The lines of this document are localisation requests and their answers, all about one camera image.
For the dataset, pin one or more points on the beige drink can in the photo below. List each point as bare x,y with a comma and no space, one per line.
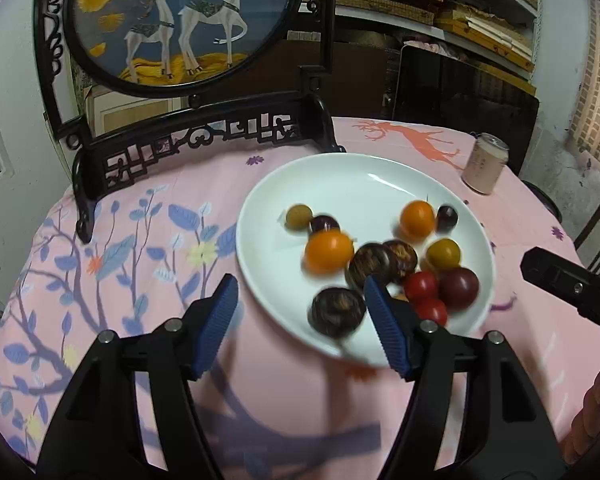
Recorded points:
482,167

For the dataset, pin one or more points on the dark brown panel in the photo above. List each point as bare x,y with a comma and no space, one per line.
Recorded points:
360,80

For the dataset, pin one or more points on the pink deer printed tablecloth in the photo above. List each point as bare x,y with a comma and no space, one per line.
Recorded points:
145,220

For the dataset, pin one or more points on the person's right hand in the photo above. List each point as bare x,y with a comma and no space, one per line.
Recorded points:
597,420

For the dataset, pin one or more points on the white plate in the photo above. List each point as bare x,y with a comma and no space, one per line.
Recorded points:
360,190

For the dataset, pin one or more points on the pink cloth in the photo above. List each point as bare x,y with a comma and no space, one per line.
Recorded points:
425,46

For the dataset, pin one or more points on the dark brown water chestnut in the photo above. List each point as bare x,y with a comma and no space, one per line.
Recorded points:
405,255
372,262
336,311

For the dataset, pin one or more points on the olive green tomato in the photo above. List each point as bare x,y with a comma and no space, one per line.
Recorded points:
298,216

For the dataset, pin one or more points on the small orange tomato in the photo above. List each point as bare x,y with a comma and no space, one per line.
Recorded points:
417,219

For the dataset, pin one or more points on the black flat screen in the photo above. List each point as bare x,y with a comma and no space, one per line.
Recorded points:
460,100

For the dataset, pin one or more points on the black round metal object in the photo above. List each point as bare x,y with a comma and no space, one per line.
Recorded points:
545,197

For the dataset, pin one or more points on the deer embroidery black frame screen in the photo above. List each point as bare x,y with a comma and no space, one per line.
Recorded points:
180,20

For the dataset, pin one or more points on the white shelf unit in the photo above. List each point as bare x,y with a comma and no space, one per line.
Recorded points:
534,45

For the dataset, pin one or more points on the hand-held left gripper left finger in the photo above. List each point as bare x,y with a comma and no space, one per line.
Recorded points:
217,325

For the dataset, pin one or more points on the red cherry tomato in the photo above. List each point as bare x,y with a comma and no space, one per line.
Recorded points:
421,286
432,311

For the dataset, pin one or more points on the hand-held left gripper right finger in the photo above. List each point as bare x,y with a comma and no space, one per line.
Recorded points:
387,330

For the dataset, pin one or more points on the yellow-green tomato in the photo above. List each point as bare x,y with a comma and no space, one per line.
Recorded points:
443,253

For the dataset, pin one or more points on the stack of yellow flat boxes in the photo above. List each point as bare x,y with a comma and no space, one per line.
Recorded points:
485,35

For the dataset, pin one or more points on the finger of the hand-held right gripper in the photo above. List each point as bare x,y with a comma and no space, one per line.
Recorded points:
565,282

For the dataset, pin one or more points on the small dark purple tomato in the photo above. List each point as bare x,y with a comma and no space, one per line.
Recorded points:
447,217

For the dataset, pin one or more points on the cardboard box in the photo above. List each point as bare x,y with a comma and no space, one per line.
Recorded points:
130,115

